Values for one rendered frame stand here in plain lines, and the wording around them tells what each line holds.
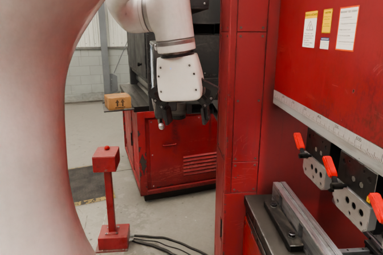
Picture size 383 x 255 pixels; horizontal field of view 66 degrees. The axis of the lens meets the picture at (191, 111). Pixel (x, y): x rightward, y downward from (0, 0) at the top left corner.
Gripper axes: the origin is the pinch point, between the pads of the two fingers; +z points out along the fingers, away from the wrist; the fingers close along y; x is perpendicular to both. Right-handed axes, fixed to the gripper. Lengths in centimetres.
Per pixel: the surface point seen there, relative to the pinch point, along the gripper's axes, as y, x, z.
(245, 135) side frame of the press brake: 2, 67, 32
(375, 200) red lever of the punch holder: 39.7, 1.4, 19.5
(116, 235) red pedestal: -110, 98, 129
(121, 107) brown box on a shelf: -120, 154, 42
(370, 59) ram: 41.0, 17.5, -7.9
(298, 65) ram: 26, 52, -2
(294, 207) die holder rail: 22, 46, 55
